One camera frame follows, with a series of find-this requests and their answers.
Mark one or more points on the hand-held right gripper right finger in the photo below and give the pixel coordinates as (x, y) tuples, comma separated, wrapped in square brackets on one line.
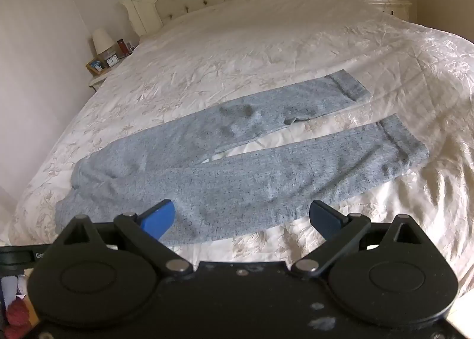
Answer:
[(325, 217)]

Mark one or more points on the small red box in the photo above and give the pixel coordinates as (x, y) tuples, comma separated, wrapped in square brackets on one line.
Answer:
[(122, 46)]

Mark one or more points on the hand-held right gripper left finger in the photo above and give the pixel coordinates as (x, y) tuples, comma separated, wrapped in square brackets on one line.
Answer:
[(160, 217)]

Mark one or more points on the white floral bedspread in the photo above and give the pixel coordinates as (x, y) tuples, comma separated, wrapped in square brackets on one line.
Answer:
[(259, 46)]

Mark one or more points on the dark red knit cloth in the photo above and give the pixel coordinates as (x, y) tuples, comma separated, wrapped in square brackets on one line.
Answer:
[(16, 318)]

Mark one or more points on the small white clock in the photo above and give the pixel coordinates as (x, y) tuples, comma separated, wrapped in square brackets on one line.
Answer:
[(112, 60)]

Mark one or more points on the white shade table lamp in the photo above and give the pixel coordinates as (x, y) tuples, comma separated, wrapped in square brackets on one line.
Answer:
[(102, 41)]

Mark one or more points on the wooden photo frame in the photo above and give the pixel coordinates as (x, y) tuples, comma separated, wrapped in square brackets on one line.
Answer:
[(95, 65)]

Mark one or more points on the grey-blue knit pants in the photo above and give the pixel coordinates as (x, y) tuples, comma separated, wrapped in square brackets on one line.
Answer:
[(240, 176)]

